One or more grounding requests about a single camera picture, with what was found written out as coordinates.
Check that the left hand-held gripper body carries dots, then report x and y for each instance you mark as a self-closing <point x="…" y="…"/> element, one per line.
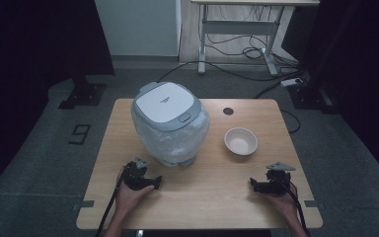
<point x="133" y="176"/>

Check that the white desk frame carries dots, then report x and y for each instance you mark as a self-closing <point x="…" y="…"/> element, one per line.
<point x="237" y="27"/>

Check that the white and grey rice cooker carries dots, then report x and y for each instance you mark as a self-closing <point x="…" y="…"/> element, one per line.
<point x="164" y="102"/>

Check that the dark curtain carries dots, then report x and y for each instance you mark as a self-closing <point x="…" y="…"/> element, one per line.
<point x="362" y="49"/>
<point x="29" y="42"/>

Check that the person's right hand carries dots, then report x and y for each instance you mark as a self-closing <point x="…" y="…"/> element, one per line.
<point x="284" y="204"/>

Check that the black stand base plate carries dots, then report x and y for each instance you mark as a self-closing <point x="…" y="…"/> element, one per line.
<point x="84" y="95"/>
<point x="311" y="97"/>

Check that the white power strip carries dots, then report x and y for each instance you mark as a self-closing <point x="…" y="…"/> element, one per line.
<point x="291" y="82"/>

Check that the grey metal table leg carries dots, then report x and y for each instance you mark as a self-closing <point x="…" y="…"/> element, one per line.
<point x="139" y="233"/>

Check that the person's left hand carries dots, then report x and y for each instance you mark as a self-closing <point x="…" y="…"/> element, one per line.
<point x="130" y="199"/>

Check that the white bowl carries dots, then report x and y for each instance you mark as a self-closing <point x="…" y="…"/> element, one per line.
<point x="241" y="142"/>

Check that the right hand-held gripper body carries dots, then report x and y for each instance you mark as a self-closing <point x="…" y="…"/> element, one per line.
<point x="278" y="182"/>

